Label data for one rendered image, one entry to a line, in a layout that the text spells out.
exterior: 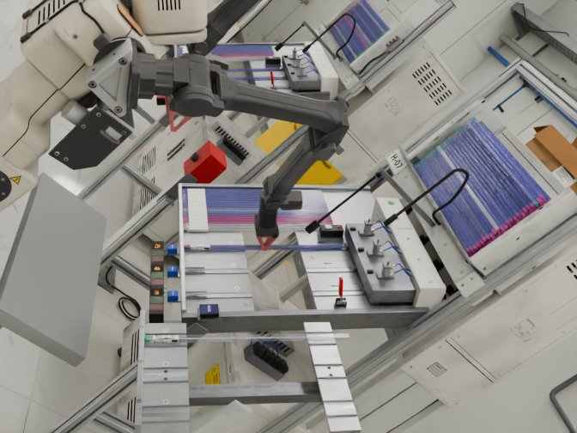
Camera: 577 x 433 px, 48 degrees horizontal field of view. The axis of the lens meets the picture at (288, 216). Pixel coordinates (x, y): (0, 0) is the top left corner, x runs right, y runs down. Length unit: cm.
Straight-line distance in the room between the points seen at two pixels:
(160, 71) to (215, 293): 80
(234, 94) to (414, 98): 196
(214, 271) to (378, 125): 152
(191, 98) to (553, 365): 256
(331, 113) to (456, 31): 370
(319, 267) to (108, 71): 102
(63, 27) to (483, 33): 417
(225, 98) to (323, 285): 81
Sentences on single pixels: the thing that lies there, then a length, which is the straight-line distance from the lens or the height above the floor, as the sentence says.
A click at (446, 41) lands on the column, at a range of 514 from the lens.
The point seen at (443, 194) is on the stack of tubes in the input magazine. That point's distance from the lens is 211.
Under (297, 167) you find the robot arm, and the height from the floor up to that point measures 121.
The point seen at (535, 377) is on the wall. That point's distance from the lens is 348.
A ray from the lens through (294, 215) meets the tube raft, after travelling 224.
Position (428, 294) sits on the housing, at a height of 123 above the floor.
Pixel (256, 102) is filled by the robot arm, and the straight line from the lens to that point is 139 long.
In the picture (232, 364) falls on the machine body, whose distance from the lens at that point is 210.
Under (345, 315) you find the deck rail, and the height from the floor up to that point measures 103.
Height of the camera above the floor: 159
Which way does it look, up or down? 16 degrees down
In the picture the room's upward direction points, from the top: 51 degrees clockwise
